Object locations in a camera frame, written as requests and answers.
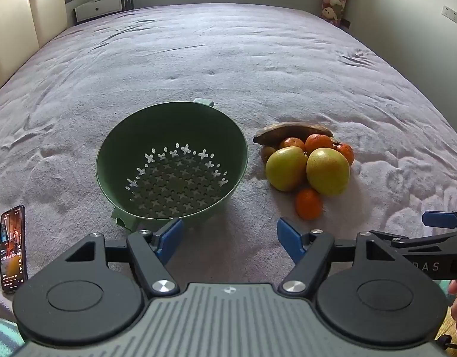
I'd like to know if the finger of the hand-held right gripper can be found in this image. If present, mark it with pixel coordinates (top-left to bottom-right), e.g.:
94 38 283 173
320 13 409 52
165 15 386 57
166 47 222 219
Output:
369 228 457 250
423 210 457 228

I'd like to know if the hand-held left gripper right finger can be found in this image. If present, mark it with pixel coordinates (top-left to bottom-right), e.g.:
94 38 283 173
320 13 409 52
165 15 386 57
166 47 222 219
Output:
277 217 409 297

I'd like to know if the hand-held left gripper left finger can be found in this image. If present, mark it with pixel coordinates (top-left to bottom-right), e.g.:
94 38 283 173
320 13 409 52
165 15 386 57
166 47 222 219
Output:
50 219 184 298

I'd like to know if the orange tangerine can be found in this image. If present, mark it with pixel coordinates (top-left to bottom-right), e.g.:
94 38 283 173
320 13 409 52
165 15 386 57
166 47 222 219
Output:
279 137 306 152
305 134 334 154
296 188 324 220
333 142 355 167

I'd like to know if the yellow-green apple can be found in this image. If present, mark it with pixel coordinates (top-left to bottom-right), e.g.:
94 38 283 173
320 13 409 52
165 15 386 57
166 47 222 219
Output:
266 146 309 192
306 148 350 197

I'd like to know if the green plastic colander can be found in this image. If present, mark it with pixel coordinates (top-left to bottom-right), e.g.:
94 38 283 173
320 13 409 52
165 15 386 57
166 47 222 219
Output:
95 97 249 231

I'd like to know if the overripe brown banana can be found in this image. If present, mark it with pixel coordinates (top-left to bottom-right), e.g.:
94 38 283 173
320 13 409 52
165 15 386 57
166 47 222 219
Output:
253 123 334 145

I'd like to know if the black smartphone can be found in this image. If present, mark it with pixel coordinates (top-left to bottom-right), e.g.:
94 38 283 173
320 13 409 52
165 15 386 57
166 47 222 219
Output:
0 205 29 294

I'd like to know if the teal striped cloth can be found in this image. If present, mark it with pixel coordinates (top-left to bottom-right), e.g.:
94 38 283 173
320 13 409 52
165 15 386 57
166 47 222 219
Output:
0 314 26 357

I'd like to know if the white nightstand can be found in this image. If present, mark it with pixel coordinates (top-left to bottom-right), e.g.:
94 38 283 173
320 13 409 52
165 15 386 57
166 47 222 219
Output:
75 0 134 23

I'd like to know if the cream padded headboard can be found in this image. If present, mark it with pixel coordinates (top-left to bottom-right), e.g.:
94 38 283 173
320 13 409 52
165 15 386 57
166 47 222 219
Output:
0 0 78 93

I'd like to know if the white wall socket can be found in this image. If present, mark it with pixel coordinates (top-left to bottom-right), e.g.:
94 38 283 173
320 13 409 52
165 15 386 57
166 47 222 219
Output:
442 5 457 29

